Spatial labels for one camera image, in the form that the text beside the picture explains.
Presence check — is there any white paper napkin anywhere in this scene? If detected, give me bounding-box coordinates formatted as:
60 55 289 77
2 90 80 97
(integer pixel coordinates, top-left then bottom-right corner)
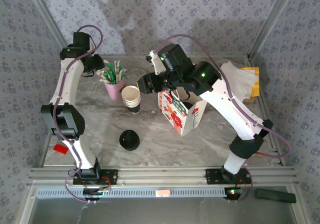
234 84 253 101
219 61 260 100

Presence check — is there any floral print paper bag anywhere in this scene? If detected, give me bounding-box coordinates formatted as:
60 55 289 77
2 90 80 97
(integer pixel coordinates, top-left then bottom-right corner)
157 88 208 137

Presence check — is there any pink straw holder cup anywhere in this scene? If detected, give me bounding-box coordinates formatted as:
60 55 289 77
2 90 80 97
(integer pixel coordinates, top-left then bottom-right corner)
104 78 126 102

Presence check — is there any red flat block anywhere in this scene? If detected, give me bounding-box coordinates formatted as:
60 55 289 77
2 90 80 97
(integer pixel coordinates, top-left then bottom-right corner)
53 144 69 155

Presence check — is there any pink white label tag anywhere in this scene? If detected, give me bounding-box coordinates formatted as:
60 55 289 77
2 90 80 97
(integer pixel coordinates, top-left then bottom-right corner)
155 189 172 198

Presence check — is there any small circuit board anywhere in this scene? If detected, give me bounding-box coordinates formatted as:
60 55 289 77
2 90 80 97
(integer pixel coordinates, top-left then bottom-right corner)
83 187 112 200
224 187 245 200

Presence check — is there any black flat bar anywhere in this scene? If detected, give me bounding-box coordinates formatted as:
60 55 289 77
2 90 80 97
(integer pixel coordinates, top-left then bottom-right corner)
254 188 297 204

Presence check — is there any aluminium frame post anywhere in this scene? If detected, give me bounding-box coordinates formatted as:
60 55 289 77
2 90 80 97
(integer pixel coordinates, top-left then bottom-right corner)
246 0 300 60
24 0 76 62

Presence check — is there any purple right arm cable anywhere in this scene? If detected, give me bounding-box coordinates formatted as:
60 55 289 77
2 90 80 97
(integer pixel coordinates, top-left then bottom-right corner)
152 33 293 205

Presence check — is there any aluminium table side rail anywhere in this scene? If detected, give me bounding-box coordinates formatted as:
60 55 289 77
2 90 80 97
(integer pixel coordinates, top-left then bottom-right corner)
248 56 287 167
39 134 55 167

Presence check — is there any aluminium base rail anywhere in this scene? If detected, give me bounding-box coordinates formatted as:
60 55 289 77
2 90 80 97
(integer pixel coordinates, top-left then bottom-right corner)
27 166 300 187

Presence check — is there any grey slotted cable duct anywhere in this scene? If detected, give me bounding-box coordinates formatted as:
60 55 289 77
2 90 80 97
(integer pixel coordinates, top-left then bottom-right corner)
36 187 231 199

